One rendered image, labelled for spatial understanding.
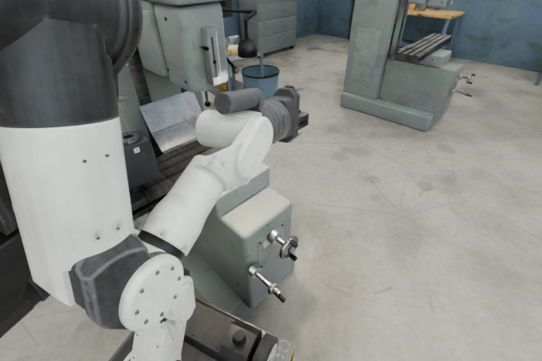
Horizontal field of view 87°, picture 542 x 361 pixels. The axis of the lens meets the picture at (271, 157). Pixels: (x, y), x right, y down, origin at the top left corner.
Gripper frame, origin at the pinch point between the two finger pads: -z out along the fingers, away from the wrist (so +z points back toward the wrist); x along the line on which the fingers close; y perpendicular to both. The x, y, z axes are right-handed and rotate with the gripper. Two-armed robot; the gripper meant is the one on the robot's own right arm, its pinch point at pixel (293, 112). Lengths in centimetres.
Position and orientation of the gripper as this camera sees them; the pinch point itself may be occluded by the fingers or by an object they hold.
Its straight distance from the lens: 68.2
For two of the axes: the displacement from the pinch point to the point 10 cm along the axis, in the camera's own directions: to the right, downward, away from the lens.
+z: -4.9, 2.8, -8.3
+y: -8.7, -1.7, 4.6
